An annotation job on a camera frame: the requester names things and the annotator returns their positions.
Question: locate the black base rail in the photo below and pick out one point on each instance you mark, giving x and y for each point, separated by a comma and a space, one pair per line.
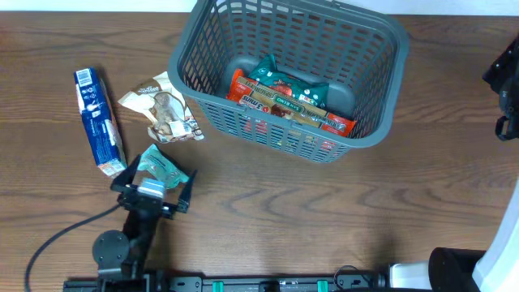
263, 284

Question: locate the grey plastic lattice basket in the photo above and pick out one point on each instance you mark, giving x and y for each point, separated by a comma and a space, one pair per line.
360, 53

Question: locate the teal small snack packet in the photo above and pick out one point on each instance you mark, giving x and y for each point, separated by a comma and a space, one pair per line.
161, 168

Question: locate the green Nescafe coffee bag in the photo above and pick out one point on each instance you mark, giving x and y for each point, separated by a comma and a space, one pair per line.
266, 73

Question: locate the beige brown snack pouch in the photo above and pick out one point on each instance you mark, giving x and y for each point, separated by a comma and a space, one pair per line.
164, 106

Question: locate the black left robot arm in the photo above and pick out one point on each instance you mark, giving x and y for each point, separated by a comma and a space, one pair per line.
121, 254

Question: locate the orange yellow spaghetti packet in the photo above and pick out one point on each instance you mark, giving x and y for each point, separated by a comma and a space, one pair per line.
252, 94

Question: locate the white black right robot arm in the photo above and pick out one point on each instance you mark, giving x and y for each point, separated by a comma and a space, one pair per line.
496, 269

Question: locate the blue carton box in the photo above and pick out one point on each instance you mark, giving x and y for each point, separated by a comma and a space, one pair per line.
99, 122

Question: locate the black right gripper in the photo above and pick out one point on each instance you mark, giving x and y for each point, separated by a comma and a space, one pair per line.
500, 74

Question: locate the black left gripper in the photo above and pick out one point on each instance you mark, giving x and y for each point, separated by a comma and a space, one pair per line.
130, 198

